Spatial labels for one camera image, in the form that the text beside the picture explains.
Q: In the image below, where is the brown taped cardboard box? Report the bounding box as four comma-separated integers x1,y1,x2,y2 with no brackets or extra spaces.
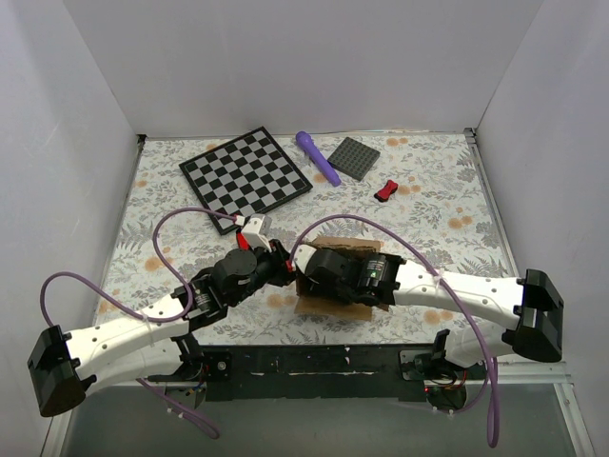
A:
294,236,383,322

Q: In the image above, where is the red black knife cap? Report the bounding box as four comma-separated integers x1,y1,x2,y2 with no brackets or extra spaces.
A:
374,180,399,203

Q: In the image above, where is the red black utility knife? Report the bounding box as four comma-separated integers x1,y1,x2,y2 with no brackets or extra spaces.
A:
270,239,292,277

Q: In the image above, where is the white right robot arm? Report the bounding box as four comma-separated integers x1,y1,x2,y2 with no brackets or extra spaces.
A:
295,245,564,379

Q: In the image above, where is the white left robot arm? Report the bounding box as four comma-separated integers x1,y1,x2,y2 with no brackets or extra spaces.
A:
27,240,295,417

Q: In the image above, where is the black white checkerboard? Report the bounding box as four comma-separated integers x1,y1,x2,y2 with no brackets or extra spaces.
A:
180,127,312,235

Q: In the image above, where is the dark grey studded plate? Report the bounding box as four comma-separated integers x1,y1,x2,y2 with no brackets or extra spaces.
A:
327,137,381,181

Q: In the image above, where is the purple cylindrical handle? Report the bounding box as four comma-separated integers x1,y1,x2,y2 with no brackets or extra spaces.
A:
295,130,342,187

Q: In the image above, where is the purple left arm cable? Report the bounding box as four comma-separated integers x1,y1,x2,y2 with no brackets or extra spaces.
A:
36,209,248,439

